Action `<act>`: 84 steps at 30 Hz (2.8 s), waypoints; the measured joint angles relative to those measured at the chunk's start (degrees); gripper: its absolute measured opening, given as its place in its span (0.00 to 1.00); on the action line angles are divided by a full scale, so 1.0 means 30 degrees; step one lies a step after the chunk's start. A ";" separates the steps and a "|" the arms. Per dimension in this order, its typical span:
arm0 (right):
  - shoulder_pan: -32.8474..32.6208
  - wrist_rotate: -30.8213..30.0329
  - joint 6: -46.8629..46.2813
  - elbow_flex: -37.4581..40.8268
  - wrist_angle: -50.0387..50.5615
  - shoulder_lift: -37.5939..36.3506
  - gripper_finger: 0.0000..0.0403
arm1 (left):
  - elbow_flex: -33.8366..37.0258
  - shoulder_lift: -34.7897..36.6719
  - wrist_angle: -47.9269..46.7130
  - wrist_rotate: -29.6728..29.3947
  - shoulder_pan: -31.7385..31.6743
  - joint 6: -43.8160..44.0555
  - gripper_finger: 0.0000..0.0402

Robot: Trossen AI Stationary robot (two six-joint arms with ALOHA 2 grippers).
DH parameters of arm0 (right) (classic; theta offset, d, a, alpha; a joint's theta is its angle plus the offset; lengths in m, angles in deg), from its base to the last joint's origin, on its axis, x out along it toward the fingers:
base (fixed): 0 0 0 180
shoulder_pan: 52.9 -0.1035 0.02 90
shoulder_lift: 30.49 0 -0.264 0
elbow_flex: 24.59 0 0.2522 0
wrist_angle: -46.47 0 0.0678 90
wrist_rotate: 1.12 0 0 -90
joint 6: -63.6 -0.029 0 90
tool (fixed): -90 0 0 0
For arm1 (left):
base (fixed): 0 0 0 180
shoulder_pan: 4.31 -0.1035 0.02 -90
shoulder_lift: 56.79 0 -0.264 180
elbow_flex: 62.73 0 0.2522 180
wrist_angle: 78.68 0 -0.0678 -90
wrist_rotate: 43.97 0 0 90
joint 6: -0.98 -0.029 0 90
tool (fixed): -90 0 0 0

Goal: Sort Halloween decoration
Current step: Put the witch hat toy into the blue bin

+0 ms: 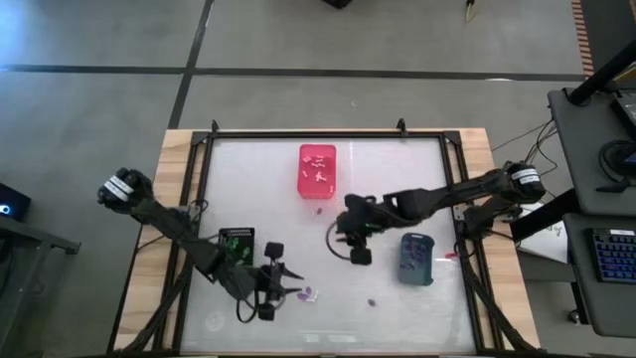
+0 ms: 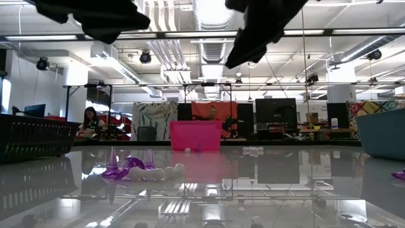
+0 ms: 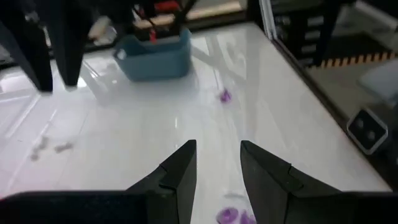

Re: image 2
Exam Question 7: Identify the orange curtain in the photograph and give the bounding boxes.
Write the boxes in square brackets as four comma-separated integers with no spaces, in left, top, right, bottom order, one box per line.
[191,101,239,139]

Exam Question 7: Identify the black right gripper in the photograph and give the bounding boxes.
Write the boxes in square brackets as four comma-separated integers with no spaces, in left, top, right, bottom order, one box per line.
[225,0,309,69]

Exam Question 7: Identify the silver ceiling duct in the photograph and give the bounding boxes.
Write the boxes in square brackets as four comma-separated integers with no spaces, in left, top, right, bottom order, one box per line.
[192,0,237,99]

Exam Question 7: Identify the colourful patchwork quilt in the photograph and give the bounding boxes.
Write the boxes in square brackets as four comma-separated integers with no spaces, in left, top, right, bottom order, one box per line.
[346,100,405,140]

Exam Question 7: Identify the person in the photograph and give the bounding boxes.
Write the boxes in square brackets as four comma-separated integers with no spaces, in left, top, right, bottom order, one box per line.
[202,104,222,122]
[78,106,105,139]

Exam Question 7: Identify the black panel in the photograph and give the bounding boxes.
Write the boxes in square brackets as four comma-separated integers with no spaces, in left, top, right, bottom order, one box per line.
[177,103,193,121]
[237,103,256,139]

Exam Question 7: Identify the leaf print curtain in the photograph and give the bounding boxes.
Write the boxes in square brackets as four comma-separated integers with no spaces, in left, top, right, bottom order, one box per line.
[131,101,178,142]

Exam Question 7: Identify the black monitor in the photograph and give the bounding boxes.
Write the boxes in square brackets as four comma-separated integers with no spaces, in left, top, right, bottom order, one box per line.
[23,103,47,118]
[326,103,350,129]
[255,98,297,130]

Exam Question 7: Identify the black slotted plastic basket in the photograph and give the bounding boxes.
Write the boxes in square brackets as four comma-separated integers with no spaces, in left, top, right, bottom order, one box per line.
[0,113,82,165]

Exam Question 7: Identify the pink plastic bin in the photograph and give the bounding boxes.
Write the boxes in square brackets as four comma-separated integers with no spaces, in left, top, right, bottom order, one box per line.
[169,120,223,151]

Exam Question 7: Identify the black ceiling spotlight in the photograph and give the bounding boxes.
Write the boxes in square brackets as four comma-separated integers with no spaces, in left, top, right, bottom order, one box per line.
[139,50,153,65]
[366,49,383,61]
[35,56,51,71]

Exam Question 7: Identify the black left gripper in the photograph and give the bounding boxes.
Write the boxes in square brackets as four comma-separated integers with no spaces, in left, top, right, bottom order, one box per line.
[63,0,151,44]

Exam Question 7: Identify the teal plastic bin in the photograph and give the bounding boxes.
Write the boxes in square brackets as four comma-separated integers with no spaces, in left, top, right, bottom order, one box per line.
[354,108,405,162]

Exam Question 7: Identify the cardboard box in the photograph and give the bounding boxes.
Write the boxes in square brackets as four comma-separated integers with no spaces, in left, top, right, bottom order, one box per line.
[305,112,320,125]

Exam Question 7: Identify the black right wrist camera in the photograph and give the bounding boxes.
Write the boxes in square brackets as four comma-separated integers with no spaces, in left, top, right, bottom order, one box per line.
[224,0,246,14]

